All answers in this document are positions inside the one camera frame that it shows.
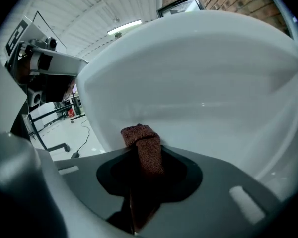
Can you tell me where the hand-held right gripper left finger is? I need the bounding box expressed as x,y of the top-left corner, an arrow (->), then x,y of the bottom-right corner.
0,131 -> 130,238

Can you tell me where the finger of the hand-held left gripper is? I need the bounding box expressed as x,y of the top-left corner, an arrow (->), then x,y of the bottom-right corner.
42,76 -> 75,103
31,48 -> 89,77

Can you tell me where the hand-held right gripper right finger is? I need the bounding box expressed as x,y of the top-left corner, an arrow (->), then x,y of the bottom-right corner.
138,145 -> 289,238

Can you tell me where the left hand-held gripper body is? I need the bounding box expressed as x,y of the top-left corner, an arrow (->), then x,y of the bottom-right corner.
4,19 -> 58,109

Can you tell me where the brown cloth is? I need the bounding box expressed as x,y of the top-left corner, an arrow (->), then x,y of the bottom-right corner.
120,123 -> 166,234

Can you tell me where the black glass-door fridge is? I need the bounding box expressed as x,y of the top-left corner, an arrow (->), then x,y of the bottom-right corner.
156,0 -> 206,18

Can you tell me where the black power adapter with cable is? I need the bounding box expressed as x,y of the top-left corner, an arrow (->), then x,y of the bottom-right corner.
71,119 -> 91,159

